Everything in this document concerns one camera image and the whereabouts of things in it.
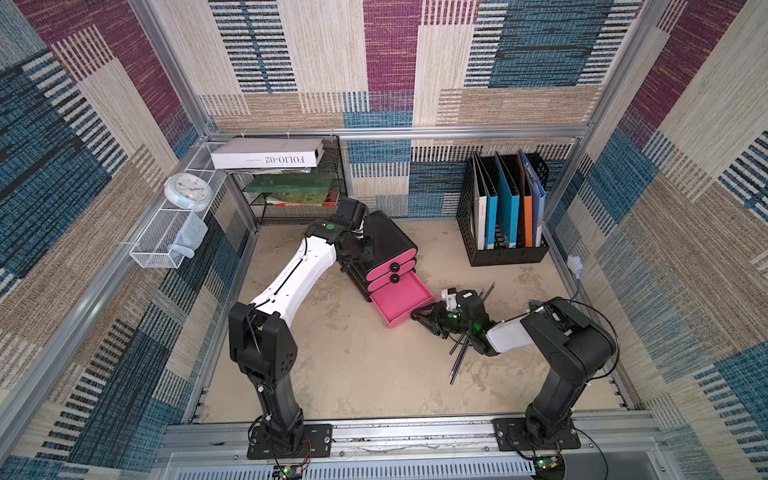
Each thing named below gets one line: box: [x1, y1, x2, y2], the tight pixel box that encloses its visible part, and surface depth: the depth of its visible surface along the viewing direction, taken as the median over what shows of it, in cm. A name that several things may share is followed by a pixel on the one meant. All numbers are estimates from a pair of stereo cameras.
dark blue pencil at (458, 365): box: [450, 344, 469, 385], surface depth 87 cm
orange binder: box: [517, 150, 533, 248], surface depth 96 cm
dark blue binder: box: [520, 150, 546, 247], surface depth 92 cm
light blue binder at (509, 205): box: [495, 151, 520, 249], surface depth 93 cm
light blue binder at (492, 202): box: [474, 152, 499, 250], surface depth 93 cm
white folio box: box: [210, 138, 325, 170], surface depth 81 cm
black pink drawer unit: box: [341, 210, 435, 329], surface depth 95 cm
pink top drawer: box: [366, 248, 418, 281], surface depth 90 cm
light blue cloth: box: [168, 210, 209, 258], surface depth 70 cm
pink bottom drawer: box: [370, 271, 435, 329], surface depth 96 cm
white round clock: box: [164, 172, 213, 211], surface depth 76 cm
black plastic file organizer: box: [456, 153, 549, 267], surface depth 97 cm
